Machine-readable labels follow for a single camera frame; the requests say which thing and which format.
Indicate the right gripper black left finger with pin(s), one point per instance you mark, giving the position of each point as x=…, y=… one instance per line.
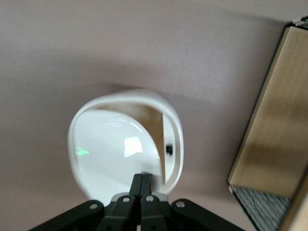
x=120, y=211

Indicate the brown table cloth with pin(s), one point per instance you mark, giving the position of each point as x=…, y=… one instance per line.
x=120, y=48

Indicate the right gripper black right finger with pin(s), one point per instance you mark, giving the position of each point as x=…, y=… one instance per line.
x=154, y=211

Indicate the wooden shelf with black frame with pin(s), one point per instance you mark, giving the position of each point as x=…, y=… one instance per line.
x=272, y=120

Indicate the white swing-lid trash can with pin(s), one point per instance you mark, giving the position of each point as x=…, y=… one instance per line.
x=108, y=149

